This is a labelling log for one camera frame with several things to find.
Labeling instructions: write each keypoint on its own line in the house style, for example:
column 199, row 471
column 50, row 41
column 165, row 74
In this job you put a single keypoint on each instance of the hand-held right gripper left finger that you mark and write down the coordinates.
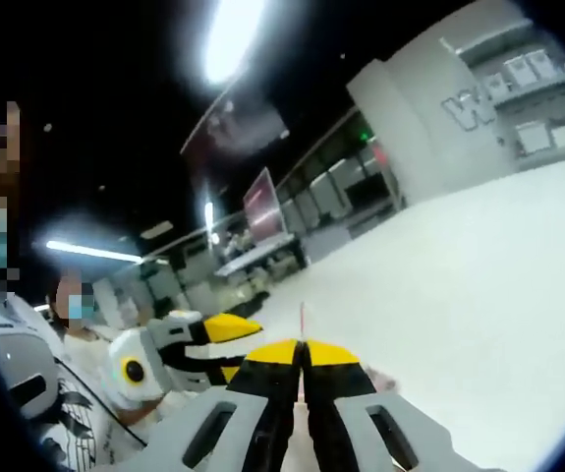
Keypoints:
column 203, row 428

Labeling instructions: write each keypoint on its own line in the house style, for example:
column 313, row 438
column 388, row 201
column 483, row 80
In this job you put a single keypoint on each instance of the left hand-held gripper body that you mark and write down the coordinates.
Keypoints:
column 132, row 371

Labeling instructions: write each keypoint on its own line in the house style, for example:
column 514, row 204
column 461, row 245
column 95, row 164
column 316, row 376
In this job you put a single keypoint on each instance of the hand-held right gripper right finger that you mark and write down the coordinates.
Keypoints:
column 385, row 432

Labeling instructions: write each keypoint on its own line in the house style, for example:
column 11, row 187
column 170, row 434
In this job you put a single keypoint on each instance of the clear resealable bag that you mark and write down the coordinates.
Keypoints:
column 382, row 379

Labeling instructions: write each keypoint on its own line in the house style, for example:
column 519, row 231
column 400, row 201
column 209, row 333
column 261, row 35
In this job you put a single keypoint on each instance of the grey desk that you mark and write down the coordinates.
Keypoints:
column 257, row 253

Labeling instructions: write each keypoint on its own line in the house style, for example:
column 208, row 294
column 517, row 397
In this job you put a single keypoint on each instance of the person in white shirt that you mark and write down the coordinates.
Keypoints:
column 80, row 432

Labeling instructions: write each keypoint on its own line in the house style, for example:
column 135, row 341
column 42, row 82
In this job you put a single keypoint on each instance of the small bright lamp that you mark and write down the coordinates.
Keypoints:
column 209, row 218

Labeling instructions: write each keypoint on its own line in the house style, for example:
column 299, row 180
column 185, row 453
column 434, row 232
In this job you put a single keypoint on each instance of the white worn device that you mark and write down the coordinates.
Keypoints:
column 16, row 364

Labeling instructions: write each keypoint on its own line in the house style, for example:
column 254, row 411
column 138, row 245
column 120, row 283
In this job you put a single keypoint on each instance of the desk monitor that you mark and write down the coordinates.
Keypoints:
column 262, row 206

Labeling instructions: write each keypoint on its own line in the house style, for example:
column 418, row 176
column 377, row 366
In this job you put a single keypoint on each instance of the long ceiling light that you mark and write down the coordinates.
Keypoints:
column 90, row 251
column 233, row 39

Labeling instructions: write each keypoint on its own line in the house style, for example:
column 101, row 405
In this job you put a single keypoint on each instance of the dark hanging screen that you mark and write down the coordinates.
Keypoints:
column 242, row 128

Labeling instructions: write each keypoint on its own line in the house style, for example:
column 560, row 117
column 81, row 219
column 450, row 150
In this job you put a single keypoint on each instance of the pink sign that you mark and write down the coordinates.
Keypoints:
column 379, row 155

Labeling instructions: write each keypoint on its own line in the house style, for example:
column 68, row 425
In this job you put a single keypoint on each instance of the row of white storage boxes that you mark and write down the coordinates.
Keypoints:
column 532, row 137

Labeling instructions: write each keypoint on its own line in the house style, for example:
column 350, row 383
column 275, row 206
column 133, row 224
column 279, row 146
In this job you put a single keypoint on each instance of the grey shelf unit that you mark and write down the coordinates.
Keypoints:
column 532, row 90

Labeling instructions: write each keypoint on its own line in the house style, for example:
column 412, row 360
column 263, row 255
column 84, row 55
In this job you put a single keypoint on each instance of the grey wall lettering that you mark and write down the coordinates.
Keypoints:
column 459, row 113

